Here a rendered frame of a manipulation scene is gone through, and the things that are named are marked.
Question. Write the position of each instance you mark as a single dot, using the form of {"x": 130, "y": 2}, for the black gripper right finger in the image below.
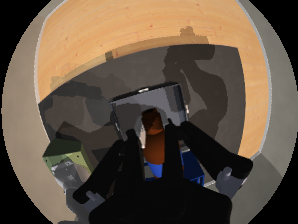
{"x": 229, "y": 170}

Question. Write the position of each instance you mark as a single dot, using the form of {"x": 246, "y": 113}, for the brown glass bottle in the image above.
{"x": 154, "y": 141}

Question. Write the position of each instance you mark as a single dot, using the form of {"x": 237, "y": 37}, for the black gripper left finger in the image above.
{"x": 108, "y": 178}

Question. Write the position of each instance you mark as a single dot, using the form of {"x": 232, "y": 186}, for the dark blue divided crate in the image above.
{"x": 192, "y": 169}

